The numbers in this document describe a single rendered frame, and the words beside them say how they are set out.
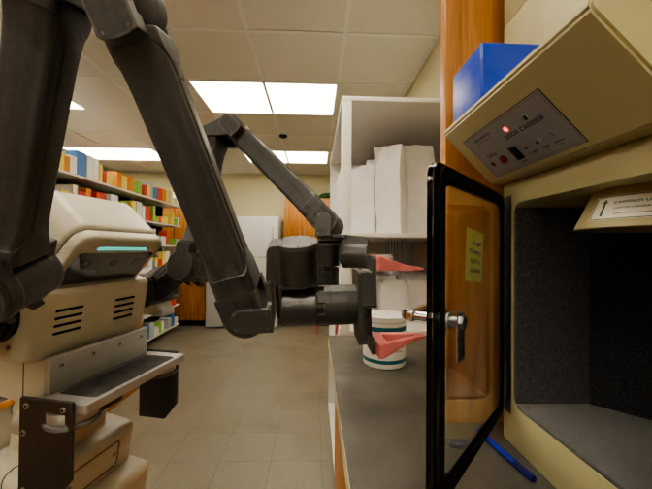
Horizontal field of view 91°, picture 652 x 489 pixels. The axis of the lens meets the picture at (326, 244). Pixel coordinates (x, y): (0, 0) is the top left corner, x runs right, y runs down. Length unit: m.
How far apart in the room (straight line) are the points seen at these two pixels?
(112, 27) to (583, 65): 0.46
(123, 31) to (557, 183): 0.57
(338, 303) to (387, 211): 1.20
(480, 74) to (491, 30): 0.28
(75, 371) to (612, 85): 0.86
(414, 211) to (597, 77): 1.37
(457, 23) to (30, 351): 0.99
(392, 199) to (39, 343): 1.36
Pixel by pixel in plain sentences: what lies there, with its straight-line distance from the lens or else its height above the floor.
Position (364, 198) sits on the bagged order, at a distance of 1.70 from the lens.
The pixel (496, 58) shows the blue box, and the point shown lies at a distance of 0.61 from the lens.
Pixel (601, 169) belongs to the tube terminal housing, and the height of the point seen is 1.39.
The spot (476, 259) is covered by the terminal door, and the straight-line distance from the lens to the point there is 0.52.
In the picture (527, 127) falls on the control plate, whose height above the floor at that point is 1.45.
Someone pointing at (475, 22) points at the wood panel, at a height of 1.75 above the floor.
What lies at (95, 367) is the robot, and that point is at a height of 1.06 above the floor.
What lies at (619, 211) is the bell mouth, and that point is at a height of 1.34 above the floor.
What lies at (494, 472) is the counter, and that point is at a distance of 0.67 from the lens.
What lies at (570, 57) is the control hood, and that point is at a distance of 0.45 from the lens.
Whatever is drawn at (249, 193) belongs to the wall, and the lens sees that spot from 6.03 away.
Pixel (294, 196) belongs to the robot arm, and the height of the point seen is 1.41.
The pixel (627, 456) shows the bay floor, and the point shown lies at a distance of 0.64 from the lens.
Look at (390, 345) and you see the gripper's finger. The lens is 0.46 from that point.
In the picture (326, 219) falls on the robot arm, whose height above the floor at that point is 1.35.
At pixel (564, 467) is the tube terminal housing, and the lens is 0.64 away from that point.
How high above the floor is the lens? 1.29
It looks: 1 degrees up
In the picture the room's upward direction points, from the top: 1 degrees clockwise
